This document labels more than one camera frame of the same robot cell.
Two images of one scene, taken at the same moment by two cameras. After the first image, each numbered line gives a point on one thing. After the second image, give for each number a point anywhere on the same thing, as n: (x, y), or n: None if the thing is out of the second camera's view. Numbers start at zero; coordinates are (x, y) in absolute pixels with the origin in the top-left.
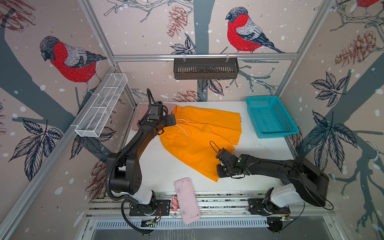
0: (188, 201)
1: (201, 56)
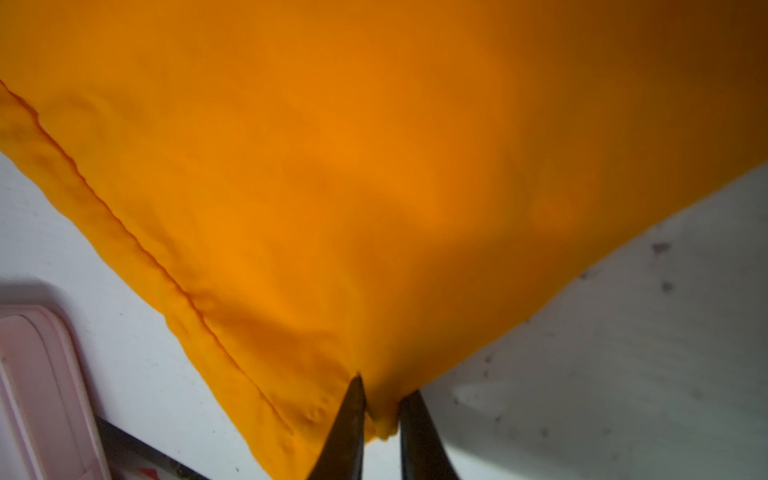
0: (47, 426)
1: None
